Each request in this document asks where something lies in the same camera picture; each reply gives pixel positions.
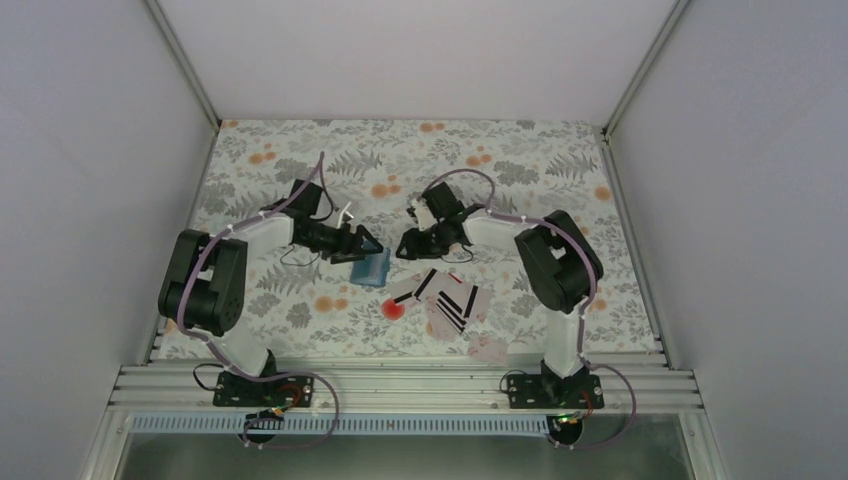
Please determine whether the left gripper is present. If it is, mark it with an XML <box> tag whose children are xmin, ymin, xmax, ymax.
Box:
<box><xmin>297</xmin><ymin>221</ymin><xmax>382</xmax><ymax>264</ymax></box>

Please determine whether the teal card holder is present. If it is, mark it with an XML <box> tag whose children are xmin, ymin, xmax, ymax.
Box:
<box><xmin>349</xmin><ymin>248</ymin><xmax>391</xmax><ymax>288</ymax></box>

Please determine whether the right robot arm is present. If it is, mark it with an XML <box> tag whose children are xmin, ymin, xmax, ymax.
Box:
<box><xmin>397</xmin><ymin>182</ymin><xmax>604</xmax><ymax>407</ymax></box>

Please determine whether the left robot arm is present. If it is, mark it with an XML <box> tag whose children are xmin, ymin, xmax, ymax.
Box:
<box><xmin>158</xmin><ymin>180</ymin><xmax>385</xmax><ymax>405</ymax></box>

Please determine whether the black striped card pile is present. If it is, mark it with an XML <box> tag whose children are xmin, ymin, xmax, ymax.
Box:
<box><xmin>388</xmin><ymin>268</ymin><xmax>494</xmax><ymax>341</ymax></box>

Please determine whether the floral table mat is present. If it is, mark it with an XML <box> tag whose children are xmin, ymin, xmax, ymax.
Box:
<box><xmin>193</xmin><ymin>120</ymin><xmax>656</xmax><ymax>357</ymax></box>

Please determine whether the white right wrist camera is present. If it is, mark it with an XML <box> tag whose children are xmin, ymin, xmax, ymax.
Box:
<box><xmin>407</xmin><ymin>199</ymin><xmax>438</xmax><ymax>232</ymax></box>

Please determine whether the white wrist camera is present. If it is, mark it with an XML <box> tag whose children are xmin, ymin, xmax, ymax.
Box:
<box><xmin>407</xmin><ymin>199</ymin><xmax>438</xmax><ymax>232</ymax></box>
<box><xmin>333</xmin><ymin>202</ymin><xmax>355</xmax><ymax>228</ymax></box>

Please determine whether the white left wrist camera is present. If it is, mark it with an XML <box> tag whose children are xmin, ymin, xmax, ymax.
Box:
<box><xmin>333</xmin><ymin>202</ymin><xmax>355</xmax><ymax>228</ymax></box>

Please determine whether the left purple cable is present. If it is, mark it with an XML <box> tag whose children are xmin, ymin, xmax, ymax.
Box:
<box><xmin>176</xmin><ymin>150</ymin><xmax>342</xmax><ymax>452</ymax></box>

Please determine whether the purple cable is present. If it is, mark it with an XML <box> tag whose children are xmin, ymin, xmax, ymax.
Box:
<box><xmin>176</xmin><ymin>150</ymin><xmax>342</xmax><ymax>452</ymax></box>
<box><xmin>421</xmin><ymin>168</ymin><xmax>639</xmax><ymax>453</ymax></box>

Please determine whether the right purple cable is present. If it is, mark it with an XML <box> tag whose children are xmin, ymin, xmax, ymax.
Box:
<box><xmin>421</xmin><ymin>168</ymin><xmax>639</xmax><ymax>453</ymax></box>

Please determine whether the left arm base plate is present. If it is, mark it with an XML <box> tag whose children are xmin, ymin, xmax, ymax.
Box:
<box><xmin>212</xmin><ymin>372</ymin><xmax>314</xmax><ymax>409</ymax></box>

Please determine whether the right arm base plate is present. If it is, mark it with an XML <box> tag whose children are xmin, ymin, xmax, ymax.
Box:
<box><xmin>501</xmin><ymin>373</ymin><xmax>605</xmax><ymax>410</ymax></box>

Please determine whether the aluminium rail frame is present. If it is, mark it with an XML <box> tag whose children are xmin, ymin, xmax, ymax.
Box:
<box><xmin>108</xmin><ymin>354</ymin><xmax>704</xmax><ymax>414</ymax></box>

